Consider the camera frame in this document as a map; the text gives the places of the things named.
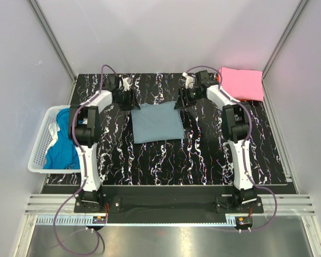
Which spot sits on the right aluminium frame post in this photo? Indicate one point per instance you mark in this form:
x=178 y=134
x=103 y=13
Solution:
x=285 y=35

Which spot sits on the white plastic laundry basket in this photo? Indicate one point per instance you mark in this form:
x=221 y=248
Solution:
x=37 y=158

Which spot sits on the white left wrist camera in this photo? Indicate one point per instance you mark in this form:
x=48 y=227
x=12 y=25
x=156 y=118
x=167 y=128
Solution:
x=126 y=84

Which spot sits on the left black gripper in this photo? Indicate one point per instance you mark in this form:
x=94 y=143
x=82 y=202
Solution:
x=131 y=99

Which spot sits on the orange folded t shirt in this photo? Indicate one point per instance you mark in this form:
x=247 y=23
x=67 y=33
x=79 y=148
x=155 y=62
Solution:
x=246 y=100

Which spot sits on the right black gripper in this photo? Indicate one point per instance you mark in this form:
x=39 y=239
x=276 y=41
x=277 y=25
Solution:
x=183 y=97

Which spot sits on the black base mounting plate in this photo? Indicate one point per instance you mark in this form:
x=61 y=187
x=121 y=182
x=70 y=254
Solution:
x=172 y=201

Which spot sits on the white cloth in basket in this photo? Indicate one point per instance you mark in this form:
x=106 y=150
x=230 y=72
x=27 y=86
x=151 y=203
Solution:
x=53 y=130

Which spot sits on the pink folded t shirt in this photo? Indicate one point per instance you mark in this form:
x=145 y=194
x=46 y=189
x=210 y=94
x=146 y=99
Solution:
x=226 y=72

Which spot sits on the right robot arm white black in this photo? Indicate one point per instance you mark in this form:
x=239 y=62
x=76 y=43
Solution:
x=236 y=129

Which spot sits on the aluminium frame post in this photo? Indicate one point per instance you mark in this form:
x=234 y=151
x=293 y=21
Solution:
x=52 y=38
x=285 y=35

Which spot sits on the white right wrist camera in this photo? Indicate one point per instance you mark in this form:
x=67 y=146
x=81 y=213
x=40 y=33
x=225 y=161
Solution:
x=190 y=82

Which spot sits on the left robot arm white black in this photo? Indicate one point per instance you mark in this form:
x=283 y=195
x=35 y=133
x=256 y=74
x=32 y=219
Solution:
x=84 y=130

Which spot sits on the white slotted cable duct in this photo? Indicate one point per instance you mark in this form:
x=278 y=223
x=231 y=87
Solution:
x=114 y=220

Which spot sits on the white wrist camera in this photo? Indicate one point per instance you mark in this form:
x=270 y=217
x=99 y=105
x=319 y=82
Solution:
x=190 y=82
x=126 y=84

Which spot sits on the left aluminium frame post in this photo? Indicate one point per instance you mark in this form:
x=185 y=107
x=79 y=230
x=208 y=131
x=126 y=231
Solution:
x=52 y=38

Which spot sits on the bright blue t shirt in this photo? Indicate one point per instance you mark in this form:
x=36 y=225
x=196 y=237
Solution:
x=63 y=154

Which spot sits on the grey-blue t shirt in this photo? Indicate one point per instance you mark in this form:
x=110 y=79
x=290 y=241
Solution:
x=157 y=122

